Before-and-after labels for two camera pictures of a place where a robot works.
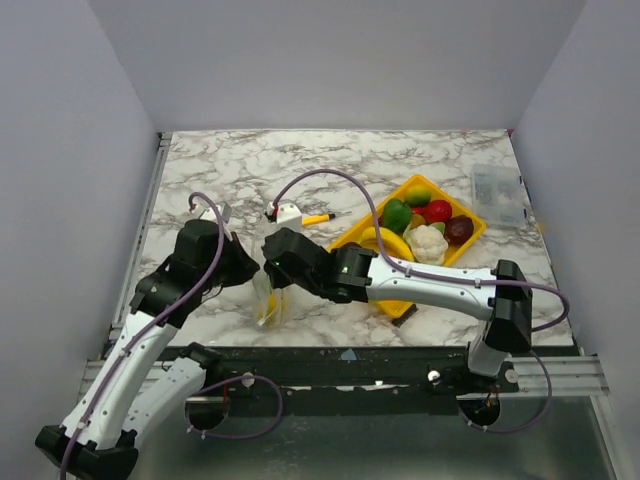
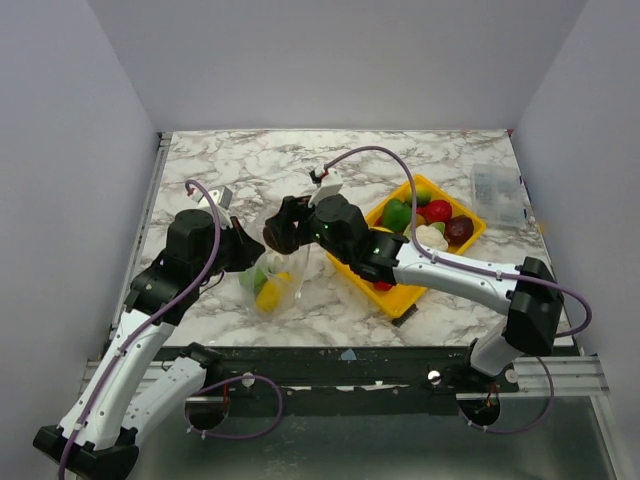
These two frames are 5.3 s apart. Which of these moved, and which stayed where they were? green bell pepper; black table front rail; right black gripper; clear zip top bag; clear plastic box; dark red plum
Moved: clear zip top bag; right black gripper
Stayed: dark red plum; black table front rail; green bell pepper; clear plastic box
